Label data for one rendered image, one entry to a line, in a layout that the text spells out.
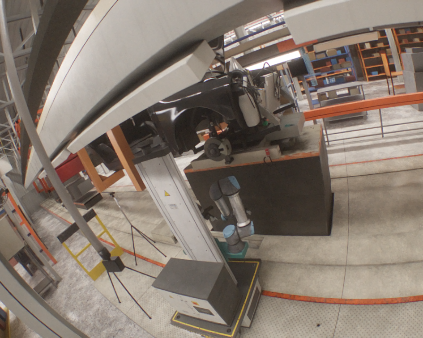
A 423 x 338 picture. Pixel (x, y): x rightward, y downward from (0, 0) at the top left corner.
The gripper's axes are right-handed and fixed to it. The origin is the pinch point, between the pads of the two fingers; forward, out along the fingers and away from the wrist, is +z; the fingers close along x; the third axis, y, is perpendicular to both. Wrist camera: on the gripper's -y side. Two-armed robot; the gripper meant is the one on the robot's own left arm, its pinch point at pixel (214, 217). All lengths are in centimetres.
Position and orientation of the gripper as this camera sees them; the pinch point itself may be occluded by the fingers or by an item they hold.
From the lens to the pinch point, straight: 239.8
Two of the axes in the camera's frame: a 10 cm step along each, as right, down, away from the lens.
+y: -5.6, 8.0, -2.2
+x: 5.4, 1.5, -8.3
